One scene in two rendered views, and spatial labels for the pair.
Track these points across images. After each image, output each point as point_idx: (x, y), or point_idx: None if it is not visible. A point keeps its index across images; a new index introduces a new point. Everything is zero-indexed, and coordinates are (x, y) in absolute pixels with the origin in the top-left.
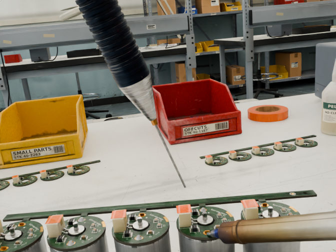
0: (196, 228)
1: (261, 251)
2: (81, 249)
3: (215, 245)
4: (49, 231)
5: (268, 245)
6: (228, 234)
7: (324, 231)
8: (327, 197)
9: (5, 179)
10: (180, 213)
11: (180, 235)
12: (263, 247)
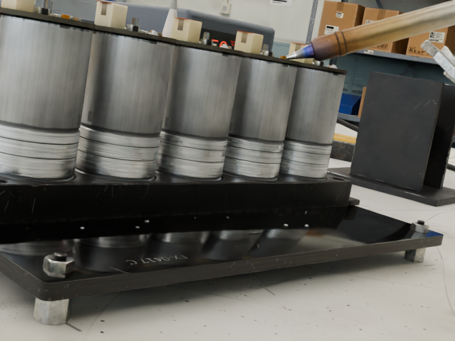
0: (272, 53)
1: (319, 94)
2: (169, 44)
3: (292, 73)
4: (114, 15)
5: (328, 85)
6: (331, 42)
7: (441, 15)
8: None
9: None
10: (254, 33)
11: (249, 62)
12: (322, 88)
